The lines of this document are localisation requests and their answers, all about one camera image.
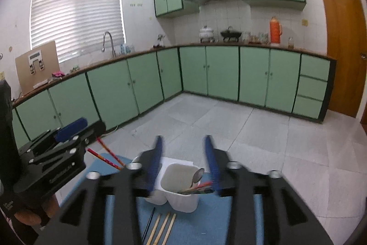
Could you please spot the orange thermos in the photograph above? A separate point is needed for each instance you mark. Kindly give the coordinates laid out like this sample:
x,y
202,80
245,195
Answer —
x,y
275,30

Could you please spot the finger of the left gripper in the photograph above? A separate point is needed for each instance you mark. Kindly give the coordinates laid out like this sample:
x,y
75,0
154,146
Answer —
x,y
82,129

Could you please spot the wooden door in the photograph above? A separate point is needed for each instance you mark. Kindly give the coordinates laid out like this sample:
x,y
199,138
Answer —
x,y
346,43

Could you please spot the black-tipped chopstick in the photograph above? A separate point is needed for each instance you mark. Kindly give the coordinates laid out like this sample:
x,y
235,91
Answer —
x,y
148,224

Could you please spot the green lower kitchen cabinets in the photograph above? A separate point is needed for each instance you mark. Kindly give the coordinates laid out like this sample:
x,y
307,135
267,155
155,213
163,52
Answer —
x,y
292,82

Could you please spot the black wok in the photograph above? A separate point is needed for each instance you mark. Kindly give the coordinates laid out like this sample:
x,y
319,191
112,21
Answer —
x,y
231,35

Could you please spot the cardboard box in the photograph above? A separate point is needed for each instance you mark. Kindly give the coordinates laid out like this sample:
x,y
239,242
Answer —
x,y
36,66

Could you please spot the metal spoon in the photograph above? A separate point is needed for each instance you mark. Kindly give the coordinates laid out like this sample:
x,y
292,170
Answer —
x,y
197,176

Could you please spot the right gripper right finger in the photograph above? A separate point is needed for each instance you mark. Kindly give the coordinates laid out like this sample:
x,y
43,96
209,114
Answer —
x,y
265,209

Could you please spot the white pot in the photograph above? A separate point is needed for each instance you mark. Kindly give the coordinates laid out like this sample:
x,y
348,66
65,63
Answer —
x,y
206,34

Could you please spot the plain wooden chopstick three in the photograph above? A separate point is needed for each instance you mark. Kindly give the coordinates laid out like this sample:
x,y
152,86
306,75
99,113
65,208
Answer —
x,y
169,229

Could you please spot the white two-compartment utensil holder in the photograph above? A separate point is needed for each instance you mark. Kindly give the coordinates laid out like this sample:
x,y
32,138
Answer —
x,y
174,175

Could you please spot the plain wooden chopstick two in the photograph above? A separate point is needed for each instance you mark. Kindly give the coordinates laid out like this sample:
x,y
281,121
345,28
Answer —
x,y
156,241

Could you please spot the blue table mat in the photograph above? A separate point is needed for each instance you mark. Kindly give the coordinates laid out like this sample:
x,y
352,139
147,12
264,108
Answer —
x,y
208,224

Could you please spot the pink cloth on counter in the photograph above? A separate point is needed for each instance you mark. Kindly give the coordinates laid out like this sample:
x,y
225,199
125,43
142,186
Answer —
x,y
58,74

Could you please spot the glass jars on counter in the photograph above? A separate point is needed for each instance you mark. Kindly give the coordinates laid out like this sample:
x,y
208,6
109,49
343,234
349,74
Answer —
x,y
262,39

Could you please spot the window blinds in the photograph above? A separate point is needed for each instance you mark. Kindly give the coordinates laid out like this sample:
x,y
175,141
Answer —
x,y
78,27

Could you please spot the red-topped wooden chopstick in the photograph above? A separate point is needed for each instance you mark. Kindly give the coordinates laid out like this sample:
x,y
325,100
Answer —
x,y
95,154

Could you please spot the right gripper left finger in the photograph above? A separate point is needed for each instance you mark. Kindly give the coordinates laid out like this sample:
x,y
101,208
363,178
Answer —
x,y
106,203

